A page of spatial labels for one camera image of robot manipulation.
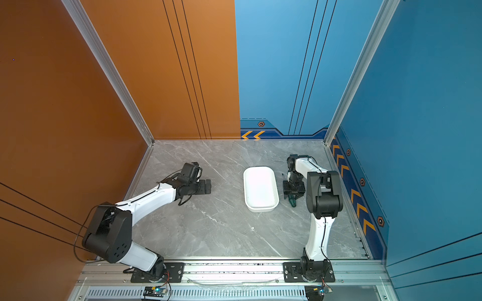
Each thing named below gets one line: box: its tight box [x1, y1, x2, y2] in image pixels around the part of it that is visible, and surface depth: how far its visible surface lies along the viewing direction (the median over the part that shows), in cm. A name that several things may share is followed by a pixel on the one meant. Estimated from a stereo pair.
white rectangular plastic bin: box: [242, 166, 280, 213], surface depth 99 cm
